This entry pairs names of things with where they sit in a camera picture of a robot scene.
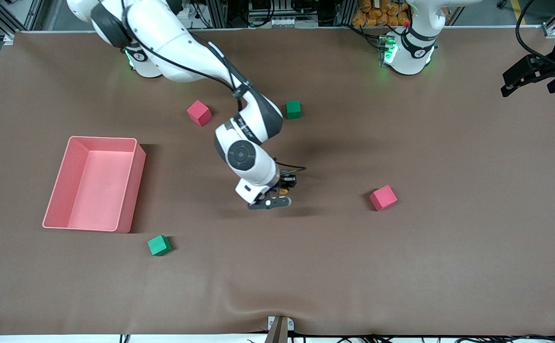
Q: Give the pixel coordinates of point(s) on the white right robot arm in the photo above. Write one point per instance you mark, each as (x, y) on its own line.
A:
(163, 33)

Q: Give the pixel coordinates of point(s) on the white power strip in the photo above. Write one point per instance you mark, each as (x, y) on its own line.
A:
(284, 22)

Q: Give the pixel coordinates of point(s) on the green foam cube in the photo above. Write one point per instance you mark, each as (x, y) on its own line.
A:
(294, 109)
(158, 246)

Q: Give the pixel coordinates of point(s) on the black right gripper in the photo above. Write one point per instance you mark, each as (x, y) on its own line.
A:
(287, 182)

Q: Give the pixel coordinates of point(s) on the pink plastic bin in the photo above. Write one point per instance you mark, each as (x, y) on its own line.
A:
(96, 190)

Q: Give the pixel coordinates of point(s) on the brown table cover mat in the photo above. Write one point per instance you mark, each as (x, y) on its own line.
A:
(306, 267)

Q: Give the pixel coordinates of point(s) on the small metal bracket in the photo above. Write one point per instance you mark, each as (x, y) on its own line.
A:
(280, 323)

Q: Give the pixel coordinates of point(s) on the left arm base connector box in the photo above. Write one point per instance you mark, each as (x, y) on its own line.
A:
(388, 50)

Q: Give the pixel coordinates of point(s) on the red foam cube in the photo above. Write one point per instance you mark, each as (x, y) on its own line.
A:
(199, 113)
(383, 198)

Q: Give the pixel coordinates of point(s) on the pile of orange objects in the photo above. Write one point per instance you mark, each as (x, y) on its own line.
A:
(379, 13)

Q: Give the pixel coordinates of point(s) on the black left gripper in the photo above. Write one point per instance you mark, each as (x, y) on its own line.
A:
(550, 66)

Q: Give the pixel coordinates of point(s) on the orange capped push button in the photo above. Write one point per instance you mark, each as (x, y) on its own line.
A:
(283, 190)

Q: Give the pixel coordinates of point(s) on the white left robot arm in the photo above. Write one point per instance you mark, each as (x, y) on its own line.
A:
(410, 52)

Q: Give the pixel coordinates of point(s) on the brown camera pole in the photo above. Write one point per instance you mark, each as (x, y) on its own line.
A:
(277, 333)

